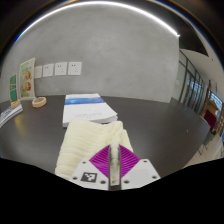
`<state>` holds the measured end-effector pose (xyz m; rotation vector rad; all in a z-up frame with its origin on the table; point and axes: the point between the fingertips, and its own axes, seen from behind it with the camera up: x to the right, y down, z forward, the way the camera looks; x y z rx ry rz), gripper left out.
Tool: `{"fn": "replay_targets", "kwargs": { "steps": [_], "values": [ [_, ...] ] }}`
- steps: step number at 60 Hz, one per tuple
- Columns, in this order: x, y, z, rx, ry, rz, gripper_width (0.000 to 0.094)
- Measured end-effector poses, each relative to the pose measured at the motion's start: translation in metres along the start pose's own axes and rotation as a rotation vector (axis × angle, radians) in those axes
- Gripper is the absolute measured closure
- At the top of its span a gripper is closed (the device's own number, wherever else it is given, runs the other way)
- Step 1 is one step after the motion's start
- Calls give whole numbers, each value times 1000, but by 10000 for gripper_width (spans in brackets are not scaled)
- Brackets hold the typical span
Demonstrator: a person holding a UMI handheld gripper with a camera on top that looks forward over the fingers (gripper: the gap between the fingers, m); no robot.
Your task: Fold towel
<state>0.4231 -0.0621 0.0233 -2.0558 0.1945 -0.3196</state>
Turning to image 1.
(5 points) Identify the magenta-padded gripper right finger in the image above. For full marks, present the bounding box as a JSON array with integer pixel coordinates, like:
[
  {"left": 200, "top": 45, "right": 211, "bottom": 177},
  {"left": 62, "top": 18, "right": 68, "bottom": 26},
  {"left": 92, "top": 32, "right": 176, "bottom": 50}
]
[{"left": 118, "top": 144, "right": 161, "bottom": 191}]

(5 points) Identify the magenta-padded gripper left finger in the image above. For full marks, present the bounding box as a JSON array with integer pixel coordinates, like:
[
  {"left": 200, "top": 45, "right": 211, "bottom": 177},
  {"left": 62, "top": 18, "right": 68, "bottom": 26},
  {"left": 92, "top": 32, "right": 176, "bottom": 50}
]
[{"left": 70, "top": 144, "right": 112, "bottom": 191}]

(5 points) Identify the beige tape roll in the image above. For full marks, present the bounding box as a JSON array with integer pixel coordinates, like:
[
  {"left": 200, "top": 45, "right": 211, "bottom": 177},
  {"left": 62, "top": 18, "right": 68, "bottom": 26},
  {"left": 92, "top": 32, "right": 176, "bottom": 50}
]
[{"left": 31, "top": 96, "right": 48, "bottom": 108}]

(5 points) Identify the small sign on wooden base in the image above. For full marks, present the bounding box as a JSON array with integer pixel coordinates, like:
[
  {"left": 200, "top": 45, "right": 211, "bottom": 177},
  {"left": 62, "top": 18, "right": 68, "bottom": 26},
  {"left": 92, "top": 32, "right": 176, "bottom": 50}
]
[{"left": 8, "top": 73, "right": 22, "bottom": 109}]

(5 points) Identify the large acrylic sign stand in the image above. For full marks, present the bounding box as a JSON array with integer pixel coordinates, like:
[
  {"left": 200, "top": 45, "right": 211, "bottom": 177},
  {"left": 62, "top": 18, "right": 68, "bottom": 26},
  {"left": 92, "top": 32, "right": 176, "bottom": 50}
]
[{"left": 18, "top": 57, "right": 37, "bottom": 101}]

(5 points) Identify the cream terry towel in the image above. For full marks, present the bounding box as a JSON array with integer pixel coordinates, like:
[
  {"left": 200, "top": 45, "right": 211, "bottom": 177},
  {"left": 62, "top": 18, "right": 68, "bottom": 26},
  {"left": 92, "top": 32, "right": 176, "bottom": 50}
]
[{"left": 54, "top": 119, "right": 134, "bottom": 186}]

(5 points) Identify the white book with blue band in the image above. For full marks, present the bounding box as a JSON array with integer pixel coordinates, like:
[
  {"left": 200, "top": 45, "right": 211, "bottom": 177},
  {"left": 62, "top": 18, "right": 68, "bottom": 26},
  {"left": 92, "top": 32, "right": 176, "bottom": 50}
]
[{"left": 62, "top": 92, "right": 119, "bottom": 128}]

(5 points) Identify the dark-framed glass partition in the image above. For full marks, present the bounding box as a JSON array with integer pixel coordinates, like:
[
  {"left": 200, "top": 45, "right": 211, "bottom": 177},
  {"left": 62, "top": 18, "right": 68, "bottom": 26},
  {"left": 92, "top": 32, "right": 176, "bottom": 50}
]
[{"left": 171, "top": 49, "right": 224, "bottom": 134}]

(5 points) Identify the grey-blue printed magazine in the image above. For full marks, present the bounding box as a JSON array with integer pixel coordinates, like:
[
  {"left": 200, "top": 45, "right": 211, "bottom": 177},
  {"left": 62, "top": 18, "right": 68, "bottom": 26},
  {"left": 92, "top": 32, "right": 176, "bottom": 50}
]
[{"left": 0, "top": 103, "right": 24, "bottom": 129}]

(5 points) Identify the curved ceiling light strip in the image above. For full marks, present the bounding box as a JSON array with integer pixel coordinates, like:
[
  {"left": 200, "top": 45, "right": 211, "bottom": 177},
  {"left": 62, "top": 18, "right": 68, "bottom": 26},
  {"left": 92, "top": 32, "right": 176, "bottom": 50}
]
[{"left": 13, "top": 0, "right": 181, "bottom": 44}]

